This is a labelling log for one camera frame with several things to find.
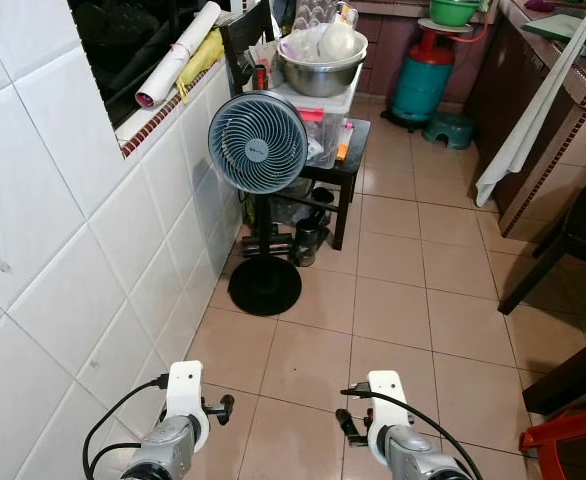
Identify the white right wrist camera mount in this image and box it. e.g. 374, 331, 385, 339
365, 370, 415, 467

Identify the brown wooden counter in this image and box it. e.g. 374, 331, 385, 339
461, 0, 586, 242

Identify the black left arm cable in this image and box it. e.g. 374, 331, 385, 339
82, 374, 171, 480

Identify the dark wooden table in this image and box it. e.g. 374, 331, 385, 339
521, 332, 586, 417

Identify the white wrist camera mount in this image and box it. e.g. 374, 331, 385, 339
365, 370, 415, 467
162, 360, 211, 453

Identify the white hanging cloth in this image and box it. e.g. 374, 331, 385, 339
474, 0, 586, 209

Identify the green plastic basin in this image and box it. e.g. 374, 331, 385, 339
429, 0, 485, 29

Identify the black vacuum cleaner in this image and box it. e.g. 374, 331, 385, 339
239, 184, 338, 268

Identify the large steel mixing bowl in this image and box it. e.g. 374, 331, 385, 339
275, 33, 368, 99

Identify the red plastic chair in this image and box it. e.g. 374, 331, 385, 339
519, 402, 586, 480

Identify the small green plastic stool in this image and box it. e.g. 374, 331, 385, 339
422, 111, 478, 152

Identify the clear plastic storage box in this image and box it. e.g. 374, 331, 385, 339
271, 78, 360, 169

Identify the teal gas cylinder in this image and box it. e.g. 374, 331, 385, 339
389, 28, 457, 129

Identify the black chair backrest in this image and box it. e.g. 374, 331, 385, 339
219, 0, 276, 98

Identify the white rolled paper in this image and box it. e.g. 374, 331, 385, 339
134, 1, 223, 110

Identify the black side table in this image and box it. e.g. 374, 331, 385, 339
291, 117, 372, 252

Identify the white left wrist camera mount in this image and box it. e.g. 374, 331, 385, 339
162, 360, 211, 453

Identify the white plastic bag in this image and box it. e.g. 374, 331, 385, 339
291, 18, 362, 63

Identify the yellow cloth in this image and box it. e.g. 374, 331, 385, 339
176, 28, 226, 103

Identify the grey standing fan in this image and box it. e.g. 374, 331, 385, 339
207, 91, 310, 318

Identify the black wooden chair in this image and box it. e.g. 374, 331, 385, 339
497, 140, 586, 317

